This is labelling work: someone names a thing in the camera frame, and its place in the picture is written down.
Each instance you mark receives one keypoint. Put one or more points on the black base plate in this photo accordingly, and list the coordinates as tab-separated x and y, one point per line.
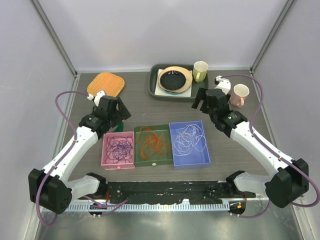
170	192

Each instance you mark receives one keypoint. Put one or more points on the aluminium corner post right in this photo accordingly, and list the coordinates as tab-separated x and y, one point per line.
285	11

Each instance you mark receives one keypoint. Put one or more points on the pink mug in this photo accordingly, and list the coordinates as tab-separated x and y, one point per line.
239	94

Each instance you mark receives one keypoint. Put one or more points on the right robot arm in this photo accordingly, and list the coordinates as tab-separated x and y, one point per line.
283	183

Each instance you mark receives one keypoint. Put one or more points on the yellow mug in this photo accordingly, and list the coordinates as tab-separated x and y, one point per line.
199	72

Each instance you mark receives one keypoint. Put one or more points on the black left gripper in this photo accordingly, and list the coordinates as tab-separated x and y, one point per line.
122	114

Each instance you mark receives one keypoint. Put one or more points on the dark green tray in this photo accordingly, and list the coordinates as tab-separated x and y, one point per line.
153	79

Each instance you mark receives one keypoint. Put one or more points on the aluminium corner post left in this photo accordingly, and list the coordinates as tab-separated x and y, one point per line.
53	35

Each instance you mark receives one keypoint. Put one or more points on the pink box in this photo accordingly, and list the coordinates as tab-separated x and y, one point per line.
118	151

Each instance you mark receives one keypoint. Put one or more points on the aluminium corner post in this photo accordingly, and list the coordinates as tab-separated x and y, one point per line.
53	35
285	11

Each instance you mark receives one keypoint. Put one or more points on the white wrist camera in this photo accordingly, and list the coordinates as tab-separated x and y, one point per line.
222	84
96	98

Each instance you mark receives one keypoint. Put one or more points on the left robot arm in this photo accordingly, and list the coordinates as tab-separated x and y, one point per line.
50	187

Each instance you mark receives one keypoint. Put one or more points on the green box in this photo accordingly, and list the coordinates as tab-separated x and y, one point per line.
152	146

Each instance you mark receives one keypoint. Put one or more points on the wooden cutting board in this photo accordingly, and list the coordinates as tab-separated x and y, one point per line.
110	83

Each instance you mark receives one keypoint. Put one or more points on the white slotted cable duct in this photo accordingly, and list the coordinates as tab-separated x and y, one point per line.
185	206

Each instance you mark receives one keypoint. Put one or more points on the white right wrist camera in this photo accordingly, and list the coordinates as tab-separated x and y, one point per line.
222	84

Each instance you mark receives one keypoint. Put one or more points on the white square plate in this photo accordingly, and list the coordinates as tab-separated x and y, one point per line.
161	92

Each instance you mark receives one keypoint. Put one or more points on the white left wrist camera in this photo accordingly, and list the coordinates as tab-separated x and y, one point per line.
96	98

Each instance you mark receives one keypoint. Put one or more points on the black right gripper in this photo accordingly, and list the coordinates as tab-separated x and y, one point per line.
201	95

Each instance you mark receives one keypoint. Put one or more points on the black and tan plate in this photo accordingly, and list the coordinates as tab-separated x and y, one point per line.
175	79

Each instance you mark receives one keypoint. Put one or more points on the blue box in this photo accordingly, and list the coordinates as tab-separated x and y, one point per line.
189	145

